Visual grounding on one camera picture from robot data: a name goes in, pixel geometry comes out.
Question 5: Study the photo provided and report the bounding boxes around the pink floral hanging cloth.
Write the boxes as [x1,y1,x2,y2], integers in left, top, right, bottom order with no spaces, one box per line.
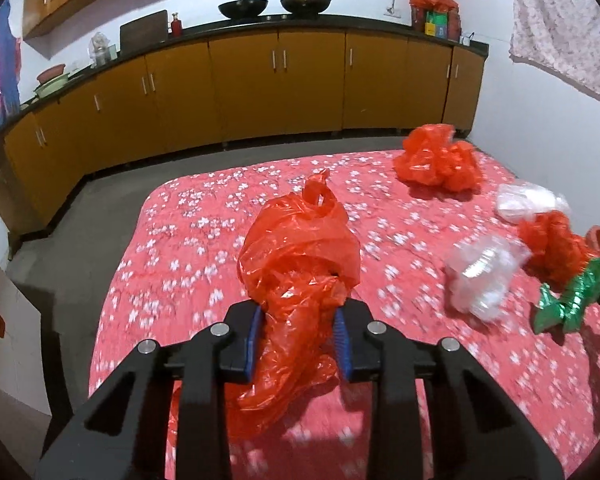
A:
[509,0,600,101]

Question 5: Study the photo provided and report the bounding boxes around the large red plastic bag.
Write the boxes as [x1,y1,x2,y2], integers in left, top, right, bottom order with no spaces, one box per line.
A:
[168,169,362,449]

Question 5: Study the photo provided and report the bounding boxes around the clear plastic bag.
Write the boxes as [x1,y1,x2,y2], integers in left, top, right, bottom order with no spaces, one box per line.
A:
[444,235,531,323]

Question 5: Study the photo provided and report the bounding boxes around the white plastic bag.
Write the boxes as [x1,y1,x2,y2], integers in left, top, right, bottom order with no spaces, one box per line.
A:
[495,181,571,224]

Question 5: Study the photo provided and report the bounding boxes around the green shiny plastic bag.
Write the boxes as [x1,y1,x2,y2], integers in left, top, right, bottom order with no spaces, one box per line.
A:
[532,258,600,334]

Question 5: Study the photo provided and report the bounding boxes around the black kitchen countertop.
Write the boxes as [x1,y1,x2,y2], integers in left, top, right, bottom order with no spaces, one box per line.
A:
[0,14,490,142]

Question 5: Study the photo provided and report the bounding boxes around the red floral tablecloth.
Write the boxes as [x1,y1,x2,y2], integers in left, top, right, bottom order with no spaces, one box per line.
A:
[88,151,600,471]

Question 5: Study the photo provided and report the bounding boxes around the clear jar on counter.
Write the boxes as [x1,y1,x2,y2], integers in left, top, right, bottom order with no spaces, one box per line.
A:
[87,32,118,67]

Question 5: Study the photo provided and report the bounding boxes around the wall power outlet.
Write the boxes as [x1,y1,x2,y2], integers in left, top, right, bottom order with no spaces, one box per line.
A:
[385,6,402,20]

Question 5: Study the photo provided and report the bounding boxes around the black lidded wok right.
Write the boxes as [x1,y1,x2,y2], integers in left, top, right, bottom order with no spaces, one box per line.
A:
[280,0,332,15]

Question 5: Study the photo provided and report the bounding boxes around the flower decorated white panel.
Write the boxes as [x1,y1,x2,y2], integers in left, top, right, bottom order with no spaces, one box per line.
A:
[0,267,50,415]

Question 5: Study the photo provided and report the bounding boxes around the stacked basins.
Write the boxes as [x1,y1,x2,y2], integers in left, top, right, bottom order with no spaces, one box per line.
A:
[34,64,69,99]

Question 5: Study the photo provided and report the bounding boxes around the red bottle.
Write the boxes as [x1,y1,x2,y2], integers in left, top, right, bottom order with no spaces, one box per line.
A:
[170,13,183,38]

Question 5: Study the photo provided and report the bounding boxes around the black wok left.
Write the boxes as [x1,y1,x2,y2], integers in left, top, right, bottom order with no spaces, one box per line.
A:
[219,0,268,20]

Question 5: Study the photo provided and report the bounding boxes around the dark cutting board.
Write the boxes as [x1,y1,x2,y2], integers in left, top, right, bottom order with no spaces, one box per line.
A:
[120,10,169,55]

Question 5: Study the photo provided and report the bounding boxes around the red bag covered containers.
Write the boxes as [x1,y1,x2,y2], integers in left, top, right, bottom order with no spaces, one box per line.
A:
[410,0,462,42]

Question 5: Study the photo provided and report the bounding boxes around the wooden lower kitchen cabinets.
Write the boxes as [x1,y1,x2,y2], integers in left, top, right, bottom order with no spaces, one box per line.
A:
[0,28,488,238]

